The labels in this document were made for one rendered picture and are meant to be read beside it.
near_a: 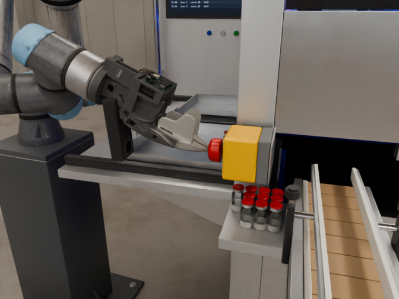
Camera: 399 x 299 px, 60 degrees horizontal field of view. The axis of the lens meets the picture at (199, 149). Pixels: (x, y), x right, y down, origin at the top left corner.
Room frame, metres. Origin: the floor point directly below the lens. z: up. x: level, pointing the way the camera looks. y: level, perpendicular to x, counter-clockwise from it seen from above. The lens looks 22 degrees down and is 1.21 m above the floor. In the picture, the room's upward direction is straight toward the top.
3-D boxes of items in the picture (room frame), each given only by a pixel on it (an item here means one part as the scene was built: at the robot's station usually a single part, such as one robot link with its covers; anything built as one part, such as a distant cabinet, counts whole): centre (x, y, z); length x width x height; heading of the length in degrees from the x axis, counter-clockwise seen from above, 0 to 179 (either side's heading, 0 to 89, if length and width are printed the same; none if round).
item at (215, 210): (0.74, 0.07, 0.79); 0.34 x 0.03 x 0.13; 75
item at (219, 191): (0.97, -0.01, 0.87); 0.70 x 0.48 x 0.02; 165
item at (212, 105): (1.12, -0.12, 0.90); 0.34 x 0.26 x 0.04; 75
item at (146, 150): (0.80, -0.01, 0.90); 0.34 x 0.26 x 0.04; 74
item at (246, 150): (0.52, -0.08, 0.99); 0.08 x 0.07 x 0.07; 75
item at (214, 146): (0.53, -0.03, 0.99); 0.04 x 0.04 x 0.04; 75
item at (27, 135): (1.14, 0.55, 0.84); 0.15 x 0.15 x 0.10
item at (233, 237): (0.49, -0.11, 0.87); 0.14 x 0.13 x 0.02; 75
